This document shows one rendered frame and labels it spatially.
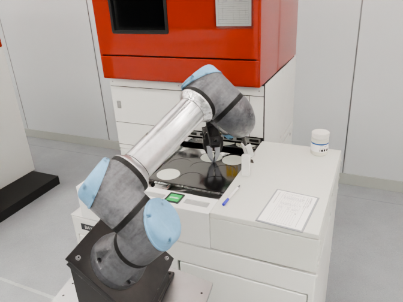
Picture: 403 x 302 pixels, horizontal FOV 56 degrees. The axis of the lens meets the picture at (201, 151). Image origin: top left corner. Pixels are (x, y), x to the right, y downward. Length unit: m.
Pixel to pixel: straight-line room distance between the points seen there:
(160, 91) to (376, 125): 1.90
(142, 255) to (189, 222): 0.40
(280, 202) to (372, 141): 2.07
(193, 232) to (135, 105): 0.89
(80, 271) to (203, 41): 1.07
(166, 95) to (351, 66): 1.67
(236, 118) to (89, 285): 0.59
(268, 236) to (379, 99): 2.14
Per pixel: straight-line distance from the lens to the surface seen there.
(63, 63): 4.34
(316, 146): 1.63
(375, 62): 3.12
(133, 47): 1.87
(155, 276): 1.14
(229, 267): 1.36
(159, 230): 0.89
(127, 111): 2.05
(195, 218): 1.29
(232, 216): 1.24
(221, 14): 1.64
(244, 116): 1.10
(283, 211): 1.26
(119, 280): 1.02
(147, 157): 0.96
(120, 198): 0.90
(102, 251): 1.02
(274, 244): 1.24
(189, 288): 1.21
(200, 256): 1.38
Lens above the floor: 1.66
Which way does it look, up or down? 24 degrees down
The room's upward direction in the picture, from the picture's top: 3 degrees counter-clockwise
